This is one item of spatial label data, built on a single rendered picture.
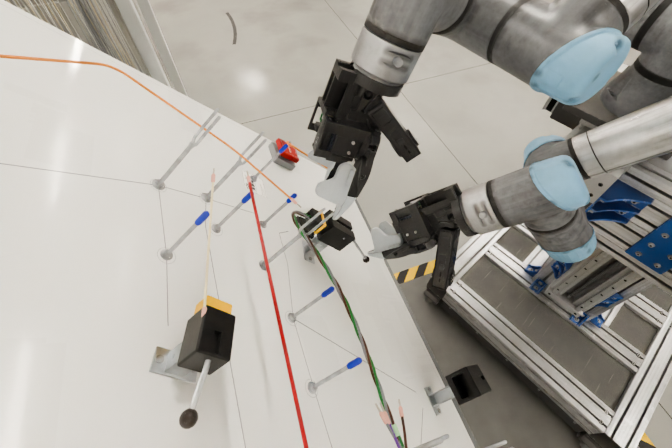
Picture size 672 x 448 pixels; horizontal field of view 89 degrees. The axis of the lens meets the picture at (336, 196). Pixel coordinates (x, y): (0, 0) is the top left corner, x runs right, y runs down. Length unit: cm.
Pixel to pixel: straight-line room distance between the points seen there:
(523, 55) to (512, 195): 19
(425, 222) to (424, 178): 167
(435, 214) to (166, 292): 40
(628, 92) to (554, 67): 57
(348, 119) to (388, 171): 179
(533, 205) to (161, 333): 47
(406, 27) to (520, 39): 12
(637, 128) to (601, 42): 27
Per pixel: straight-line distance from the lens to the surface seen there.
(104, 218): 45
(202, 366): 35
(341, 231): 58
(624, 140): 67
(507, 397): 181
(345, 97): 43
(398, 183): 218
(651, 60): 96
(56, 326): 38
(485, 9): 46
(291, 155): 77
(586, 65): 41
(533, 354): 165
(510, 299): 172
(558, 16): 44
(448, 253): 59
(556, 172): 53
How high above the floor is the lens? 165
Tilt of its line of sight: 53 degrees down
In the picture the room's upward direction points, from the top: straight up
